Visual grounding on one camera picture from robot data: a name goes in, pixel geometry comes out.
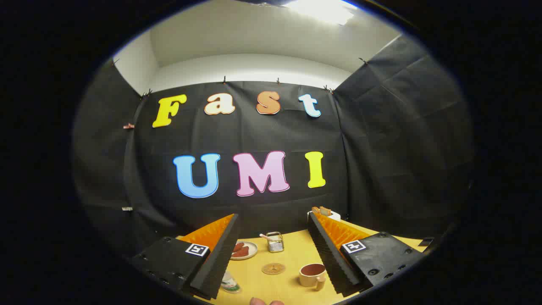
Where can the round cork coaster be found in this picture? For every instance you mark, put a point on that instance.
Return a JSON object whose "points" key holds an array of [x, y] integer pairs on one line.
{"points": [[273, 268]]}

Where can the toast bread slice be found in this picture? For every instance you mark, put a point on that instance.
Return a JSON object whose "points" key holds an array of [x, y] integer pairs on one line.
{"points": [[324, 210]]}

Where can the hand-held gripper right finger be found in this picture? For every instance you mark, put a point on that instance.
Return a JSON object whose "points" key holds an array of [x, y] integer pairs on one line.
{"points": [[330, 258]]}

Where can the pink straw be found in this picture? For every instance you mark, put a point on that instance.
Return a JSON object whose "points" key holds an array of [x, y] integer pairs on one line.
{"points": [[266, 237]]}

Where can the black backdrop cloth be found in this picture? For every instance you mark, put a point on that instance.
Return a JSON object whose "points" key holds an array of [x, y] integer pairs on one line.
{"points": [[254, 135]]}

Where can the wooden table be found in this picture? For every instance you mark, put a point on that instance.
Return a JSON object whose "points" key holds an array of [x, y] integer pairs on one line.
{"points": [[292, 250]]}

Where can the black block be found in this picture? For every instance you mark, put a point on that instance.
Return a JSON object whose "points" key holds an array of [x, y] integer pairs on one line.
{"points": [[426, 242]]}

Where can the white toaster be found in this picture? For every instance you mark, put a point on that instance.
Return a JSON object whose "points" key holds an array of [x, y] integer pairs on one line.
{"points": [[334, 216]]}

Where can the white round plate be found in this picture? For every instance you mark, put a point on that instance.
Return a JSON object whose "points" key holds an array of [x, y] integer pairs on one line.
{"points": [[252, 248]]}

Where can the clear plastic juice bottle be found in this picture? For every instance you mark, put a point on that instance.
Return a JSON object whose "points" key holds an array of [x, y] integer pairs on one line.
{"points": [[230, 283]]}

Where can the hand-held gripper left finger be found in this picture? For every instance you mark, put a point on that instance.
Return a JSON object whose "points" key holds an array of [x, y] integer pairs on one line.
{"points": [[220, 262]]}

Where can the red-brown sausage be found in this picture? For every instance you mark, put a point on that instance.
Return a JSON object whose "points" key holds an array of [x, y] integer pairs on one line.
{"points": [[243, 252], [239, 246]]}

